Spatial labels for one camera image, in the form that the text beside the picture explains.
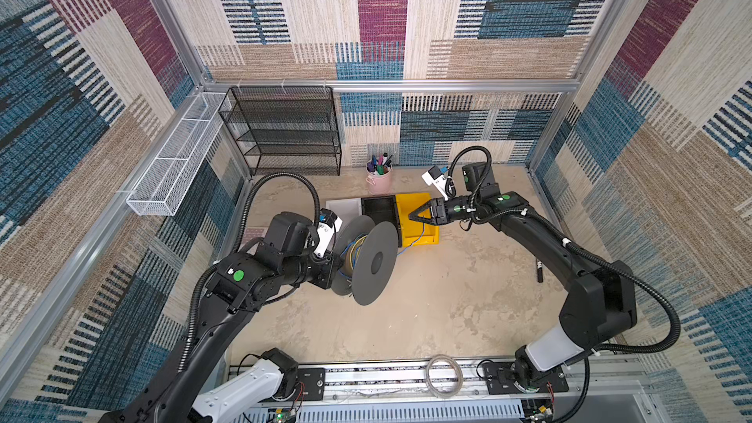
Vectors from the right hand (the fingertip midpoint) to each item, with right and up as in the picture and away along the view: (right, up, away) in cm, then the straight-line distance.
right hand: (414, 220), depth 76 cm
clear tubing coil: (+11, -40, -3) cm, 41 cm away
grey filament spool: (-11, -6, -9) cm, 16 cm away
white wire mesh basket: (-60, +8, -6) cm, 61 cm away
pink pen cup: (-9, +13, +29) cm, 33 cm away
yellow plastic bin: (+3, -6, +21) cm, 22 cm away
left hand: (-17, -8, -11) cm, 21 cm away
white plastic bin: (-21, +1, +28) cm, 35 cm away
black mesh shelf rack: (-44, +30, +34) cm, 63 cm away
